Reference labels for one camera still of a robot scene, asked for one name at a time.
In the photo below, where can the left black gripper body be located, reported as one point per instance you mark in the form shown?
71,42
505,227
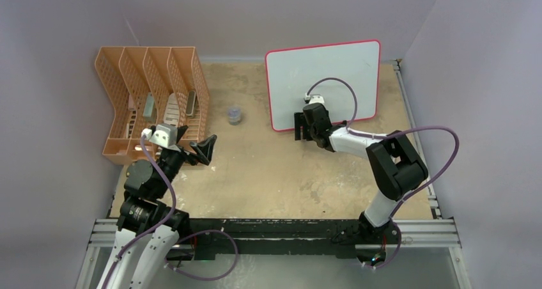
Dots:
170,162

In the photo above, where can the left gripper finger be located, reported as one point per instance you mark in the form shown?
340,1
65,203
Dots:
203,151
181,130

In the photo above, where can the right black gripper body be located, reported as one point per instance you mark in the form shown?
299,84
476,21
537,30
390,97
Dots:
310,131

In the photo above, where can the pink-framed whiteboard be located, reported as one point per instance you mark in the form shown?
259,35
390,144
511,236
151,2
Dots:
344,74

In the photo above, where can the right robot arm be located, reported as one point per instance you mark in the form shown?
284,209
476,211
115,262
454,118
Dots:
396,166

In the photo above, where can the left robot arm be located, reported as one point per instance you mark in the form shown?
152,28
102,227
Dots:
147,228

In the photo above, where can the grey whiteboard eraser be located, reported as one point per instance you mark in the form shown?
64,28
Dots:
191,104

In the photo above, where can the grey block in organizer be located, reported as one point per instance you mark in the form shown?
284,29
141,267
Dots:
149,111

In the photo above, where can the orange plastic file organizer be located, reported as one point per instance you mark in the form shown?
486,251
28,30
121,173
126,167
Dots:
128,74

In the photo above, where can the small clear plastic jar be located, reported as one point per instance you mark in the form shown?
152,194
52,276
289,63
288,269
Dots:
234,115

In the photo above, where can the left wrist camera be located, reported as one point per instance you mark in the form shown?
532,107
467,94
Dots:
163,135

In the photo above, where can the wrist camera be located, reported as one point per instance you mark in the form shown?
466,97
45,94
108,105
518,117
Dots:
163,135
314,99

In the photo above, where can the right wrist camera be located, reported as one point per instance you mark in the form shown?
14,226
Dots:
314,99

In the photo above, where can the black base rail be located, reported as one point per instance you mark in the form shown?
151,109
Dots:
340,238

